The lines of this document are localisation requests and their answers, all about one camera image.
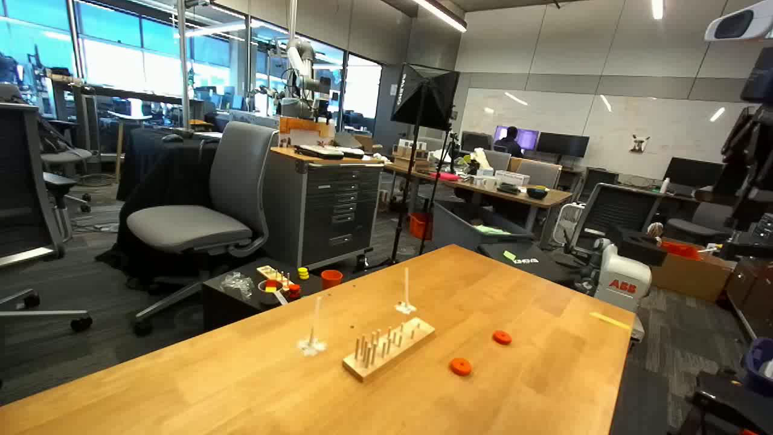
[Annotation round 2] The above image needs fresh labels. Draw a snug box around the cardboard box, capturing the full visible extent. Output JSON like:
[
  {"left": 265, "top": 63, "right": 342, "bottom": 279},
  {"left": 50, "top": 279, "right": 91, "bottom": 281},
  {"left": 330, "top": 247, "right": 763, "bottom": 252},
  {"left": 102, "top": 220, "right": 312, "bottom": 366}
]
[{"left": 650, "top": 252, "right": 733, "bottom": 305}]

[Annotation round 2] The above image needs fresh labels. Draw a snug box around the wooden platform with pegs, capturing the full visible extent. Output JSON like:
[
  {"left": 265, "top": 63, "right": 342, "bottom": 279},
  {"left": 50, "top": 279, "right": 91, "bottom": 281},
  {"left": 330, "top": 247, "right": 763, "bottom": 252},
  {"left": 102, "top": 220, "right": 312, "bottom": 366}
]
[{"left": 340, "top": 314, "right": 436, "bottom": 383}]

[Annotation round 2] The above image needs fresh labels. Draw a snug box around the white ABB robot base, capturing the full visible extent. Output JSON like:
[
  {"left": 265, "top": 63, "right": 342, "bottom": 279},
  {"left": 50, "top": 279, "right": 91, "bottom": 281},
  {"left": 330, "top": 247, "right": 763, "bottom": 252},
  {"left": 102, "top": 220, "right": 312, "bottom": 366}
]
[{"left": 591, "top": 238, "right": 654, "bottom": 314}]

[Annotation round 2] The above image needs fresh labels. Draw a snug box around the orange bucket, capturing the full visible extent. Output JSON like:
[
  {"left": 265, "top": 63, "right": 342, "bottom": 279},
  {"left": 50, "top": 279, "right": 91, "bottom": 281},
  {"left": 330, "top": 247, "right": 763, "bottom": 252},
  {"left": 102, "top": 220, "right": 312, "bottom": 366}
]
[{"left": 406, "top": 211, "right": 434, "bottom": 241}]

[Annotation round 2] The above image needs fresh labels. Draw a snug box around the red item on box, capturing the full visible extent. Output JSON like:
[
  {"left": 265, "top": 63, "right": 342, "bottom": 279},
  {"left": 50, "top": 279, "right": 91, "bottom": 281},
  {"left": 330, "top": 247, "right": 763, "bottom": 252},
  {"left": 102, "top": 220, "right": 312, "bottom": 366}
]
[{"left": 658, "top": 239, "right": 703, "bottom": 262}]

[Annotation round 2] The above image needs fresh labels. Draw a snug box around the black office chair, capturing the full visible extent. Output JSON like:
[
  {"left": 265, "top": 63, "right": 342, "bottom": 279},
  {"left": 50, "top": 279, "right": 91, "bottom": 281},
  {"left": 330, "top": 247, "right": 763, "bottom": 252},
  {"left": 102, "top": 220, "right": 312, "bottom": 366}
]
[{"left": 0, "top": 100, "right": 94, "bottom": 333}]

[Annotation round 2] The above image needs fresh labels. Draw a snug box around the grey office chair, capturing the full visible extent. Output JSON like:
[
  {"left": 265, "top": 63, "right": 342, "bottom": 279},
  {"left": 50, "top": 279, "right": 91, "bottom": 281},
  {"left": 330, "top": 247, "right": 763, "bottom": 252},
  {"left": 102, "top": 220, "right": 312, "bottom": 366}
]
[{"left": 125, "top": 118, "right": 280, "bottom": 338}]

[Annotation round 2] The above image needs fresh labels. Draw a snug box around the blue bin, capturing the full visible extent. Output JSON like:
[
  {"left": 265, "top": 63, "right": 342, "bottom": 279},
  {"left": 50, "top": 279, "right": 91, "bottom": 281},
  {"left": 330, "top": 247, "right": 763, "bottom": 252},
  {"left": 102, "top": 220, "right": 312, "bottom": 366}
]
[{"left": 742, "top": 336, "right": 773, "bottom": 395}]

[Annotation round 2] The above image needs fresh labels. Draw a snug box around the black wide monitor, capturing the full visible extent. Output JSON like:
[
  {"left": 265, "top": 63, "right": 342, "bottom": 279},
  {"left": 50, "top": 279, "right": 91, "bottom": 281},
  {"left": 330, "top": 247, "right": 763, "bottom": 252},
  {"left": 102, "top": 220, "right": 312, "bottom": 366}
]
[{"left": 535, "top": 131, "right": 591, "bottom": 159}]

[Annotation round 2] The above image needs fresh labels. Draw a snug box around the black low table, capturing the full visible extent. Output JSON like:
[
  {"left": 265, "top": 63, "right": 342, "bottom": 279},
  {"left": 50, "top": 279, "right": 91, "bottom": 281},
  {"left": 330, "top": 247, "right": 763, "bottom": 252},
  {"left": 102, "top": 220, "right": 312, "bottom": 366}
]
[{"left": 199, "top": 256, "right": 371, "bottom": 326}]

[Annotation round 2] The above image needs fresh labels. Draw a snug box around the green marker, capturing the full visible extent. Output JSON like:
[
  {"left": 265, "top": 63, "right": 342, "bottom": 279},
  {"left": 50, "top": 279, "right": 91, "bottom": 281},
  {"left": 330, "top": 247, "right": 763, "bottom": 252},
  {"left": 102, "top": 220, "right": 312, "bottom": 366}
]
[{"left": 503, "top": 249, "right": 541, "bottom": 269}]

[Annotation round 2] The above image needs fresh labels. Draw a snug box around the grey drawer cabinet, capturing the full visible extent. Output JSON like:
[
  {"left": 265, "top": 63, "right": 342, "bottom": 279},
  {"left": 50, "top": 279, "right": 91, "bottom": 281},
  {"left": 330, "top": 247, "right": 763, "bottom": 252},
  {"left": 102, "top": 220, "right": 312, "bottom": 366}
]
[{"left": 262, "top": 148, "right": 384, "bottom": 273}]

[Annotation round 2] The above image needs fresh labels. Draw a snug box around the black softbox light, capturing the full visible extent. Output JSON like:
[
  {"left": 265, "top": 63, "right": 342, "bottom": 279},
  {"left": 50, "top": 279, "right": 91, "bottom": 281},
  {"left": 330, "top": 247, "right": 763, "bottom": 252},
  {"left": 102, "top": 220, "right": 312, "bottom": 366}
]
[{"left": 388, "top": 63, "right": 460, "bottom": 267}]

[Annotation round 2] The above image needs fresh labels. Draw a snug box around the yellow tape strip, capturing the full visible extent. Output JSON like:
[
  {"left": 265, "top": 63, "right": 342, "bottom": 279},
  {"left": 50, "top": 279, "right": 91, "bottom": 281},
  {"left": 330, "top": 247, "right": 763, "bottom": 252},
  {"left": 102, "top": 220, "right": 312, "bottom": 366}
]
[{"left": 588, "top": 309, "right": 634, "bottom": 333}]

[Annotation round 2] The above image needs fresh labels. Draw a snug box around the cluttered wooden desk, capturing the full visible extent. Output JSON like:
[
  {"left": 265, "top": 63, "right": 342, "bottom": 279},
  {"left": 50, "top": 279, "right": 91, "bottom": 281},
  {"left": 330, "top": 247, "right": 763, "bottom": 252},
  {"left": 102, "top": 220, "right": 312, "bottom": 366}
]
[{"left": 384, "top": 158, "right": 575, "bottom": 238}]

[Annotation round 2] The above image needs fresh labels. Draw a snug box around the lit purple monitor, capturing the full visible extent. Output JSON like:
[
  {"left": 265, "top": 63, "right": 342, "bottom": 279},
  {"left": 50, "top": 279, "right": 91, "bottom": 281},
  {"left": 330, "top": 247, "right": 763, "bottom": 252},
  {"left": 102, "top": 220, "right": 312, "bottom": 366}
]
[{"left": 489, "top": 123, "right": 541, "bottom": 158}]

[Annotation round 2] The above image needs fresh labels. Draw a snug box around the black tilted screen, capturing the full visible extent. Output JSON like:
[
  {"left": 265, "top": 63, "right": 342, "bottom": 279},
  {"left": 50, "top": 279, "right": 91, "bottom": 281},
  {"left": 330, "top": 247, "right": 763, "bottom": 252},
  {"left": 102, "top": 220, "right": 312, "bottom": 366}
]
[{"left": 576, "top": 182, "right": 667, "bottom": 247}]

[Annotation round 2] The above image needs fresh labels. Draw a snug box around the clear plastic bag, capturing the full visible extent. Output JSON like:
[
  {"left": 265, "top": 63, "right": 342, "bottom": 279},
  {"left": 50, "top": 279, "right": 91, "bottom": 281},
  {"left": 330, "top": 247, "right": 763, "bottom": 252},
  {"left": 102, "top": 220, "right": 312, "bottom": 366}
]
[{"left": 219, "top": 272, "right": 256, "bottom": 297}]

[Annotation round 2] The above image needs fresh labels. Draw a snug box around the black draped cloth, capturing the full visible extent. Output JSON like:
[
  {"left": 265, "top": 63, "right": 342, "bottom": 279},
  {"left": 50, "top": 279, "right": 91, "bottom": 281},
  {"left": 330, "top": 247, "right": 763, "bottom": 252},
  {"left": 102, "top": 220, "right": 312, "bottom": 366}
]
[{"left": 94, "top": 128, "right": 222, "bottom": 279}]

